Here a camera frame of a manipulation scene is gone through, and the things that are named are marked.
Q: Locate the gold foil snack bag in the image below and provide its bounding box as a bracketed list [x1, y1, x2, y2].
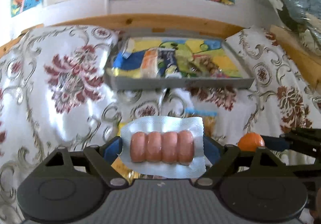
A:
[112, 157, 140, 184]

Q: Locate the orange fruit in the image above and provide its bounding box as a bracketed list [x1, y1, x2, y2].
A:
[237, 132, 265, 152]

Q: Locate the sausage pack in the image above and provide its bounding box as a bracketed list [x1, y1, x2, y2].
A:
[120, 116, 206, 178]

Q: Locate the dark blue milk carton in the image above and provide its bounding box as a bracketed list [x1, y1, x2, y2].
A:
[158, 48, 179, 77]

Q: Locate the wooden bed frame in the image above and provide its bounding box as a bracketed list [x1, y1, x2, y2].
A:
[0, 12, 321, 89]

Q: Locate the red clear snack bag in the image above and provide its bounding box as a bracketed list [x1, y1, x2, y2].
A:
[189, 55, 226, 78]

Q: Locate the grey tray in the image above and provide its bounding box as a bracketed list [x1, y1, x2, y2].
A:
[105, 29, 254, 90]

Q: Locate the floral bed cover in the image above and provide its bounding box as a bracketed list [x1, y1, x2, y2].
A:
[1, 26, 320, 223]

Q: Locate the blue clear snack bag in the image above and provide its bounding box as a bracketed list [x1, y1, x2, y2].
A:
[184, 108, 217, 117]

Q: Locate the orange white sandwich pack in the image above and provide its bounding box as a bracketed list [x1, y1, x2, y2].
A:
[140, 48, 158, 78]

